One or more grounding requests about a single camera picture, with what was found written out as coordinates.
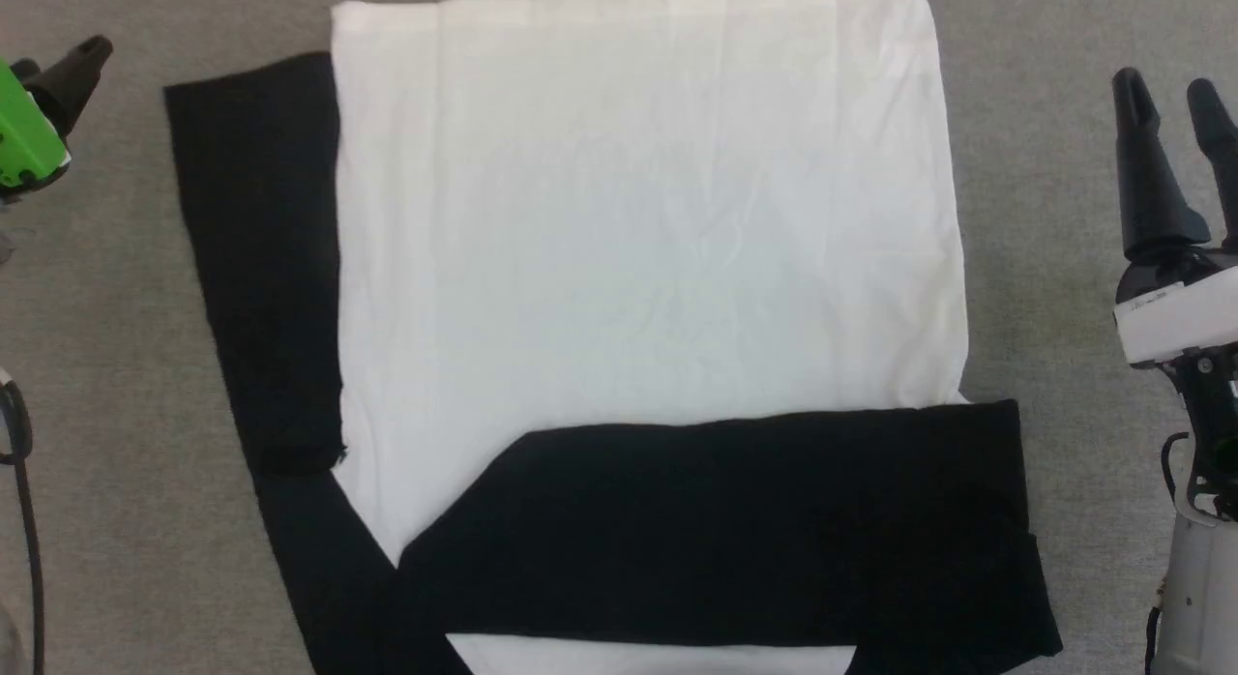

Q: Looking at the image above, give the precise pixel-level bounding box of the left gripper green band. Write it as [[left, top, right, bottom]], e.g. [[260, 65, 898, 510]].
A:
[[0, 35, 115, 191]]

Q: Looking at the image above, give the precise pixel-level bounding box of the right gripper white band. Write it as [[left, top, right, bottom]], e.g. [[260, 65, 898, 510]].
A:
[[1111, 67, 1238, 517]]

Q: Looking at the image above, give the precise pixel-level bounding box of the white garment with black sleeves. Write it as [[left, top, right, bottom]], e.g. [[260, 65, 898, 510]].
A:
[[162, 0, 1065, 675]]

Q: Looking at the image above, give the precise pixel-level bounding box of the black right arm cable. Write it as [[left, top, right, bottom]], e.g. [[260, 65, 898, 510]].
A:
[[1159, 429, 1200, 510]]

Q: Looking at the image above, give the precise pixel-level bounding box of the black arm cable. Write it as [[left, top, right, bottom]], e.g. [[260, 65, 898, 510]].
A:
[[0, 373, 46, 675], [1159, 429, 1200, 510]]

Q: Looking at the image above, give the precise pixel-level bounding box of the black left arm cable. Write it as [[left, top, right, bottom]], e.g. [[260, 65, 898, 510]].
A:
[[0, 373, 46, 675]]

